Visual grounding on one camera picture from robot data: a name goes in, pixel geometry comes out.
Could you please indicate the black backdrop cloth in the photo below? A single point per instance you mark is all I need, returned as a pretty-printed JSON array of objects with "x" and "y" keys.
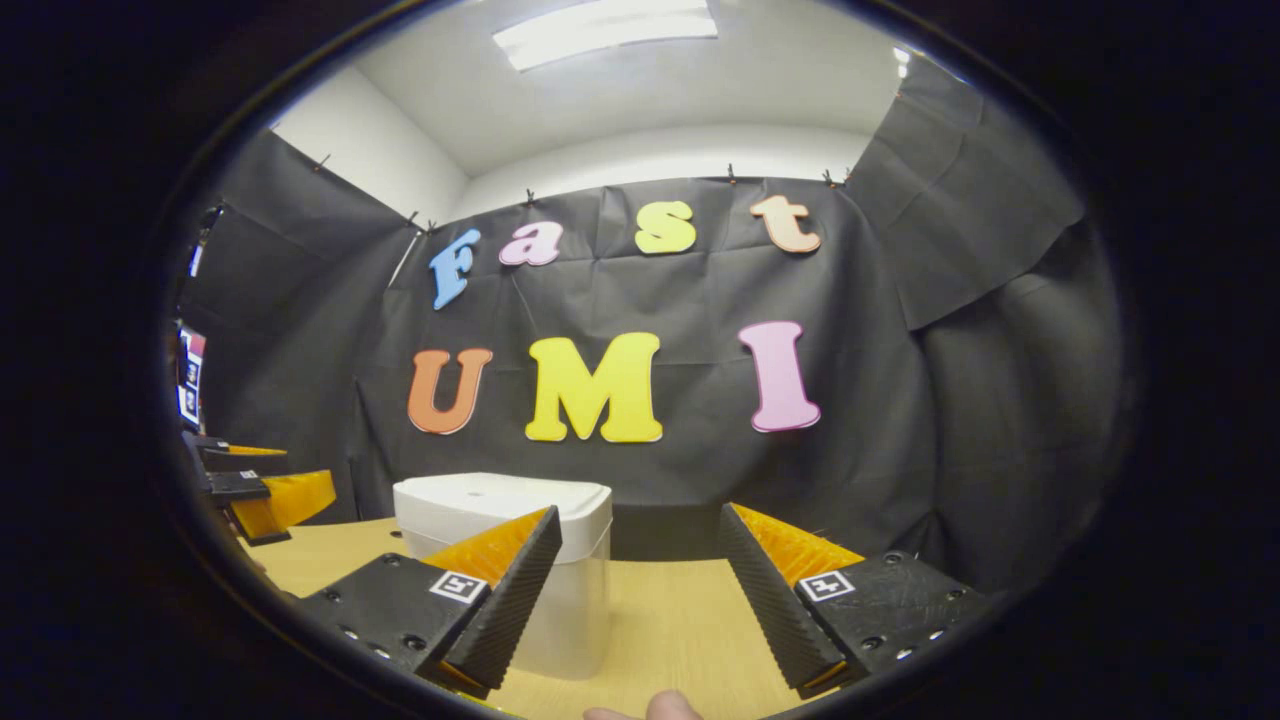
[{"x": 900, "y": 400}]

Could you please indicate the ceiling light panel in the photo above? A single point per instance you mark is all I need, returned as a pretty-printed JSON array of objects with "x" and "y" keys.
[{"x": 605, "y": 30}]

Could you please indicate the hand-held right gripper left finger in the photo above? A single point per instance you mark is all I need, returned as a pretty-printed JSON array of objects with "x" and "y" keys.
[{"x": 510, "y": 610}]

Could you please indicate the wooden desktop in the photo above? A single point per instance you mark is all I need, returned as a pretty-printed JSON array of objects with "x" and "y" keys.
[{"x": 680, "y": 620}]

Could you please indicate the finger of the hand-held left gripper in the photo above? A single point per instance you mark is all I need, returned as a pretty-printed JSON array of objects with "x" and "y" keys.
[
  {"x": 245, "y": 463},
  {"x": 295, "y": 495}
]

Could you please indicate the computer monitor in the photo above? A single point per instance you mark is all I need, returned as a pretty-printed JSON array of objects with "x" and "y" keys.
[{"x": 190, "y": 385}]

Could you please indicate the small ceiling light strip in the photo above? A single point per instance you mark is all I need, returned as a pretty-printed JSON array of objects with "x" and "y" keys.
[{"x": 902, "y": 60}]

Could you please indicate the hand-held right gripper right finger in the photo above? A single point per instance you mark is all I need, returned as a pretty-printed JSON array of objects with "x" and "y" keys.
[{"x": 770, "y": 610}]

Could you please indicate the white desktop garbage bin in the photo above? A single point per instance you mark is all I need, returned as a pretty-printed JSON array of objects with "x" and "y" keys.
[{"x": 480, "y": 500}]

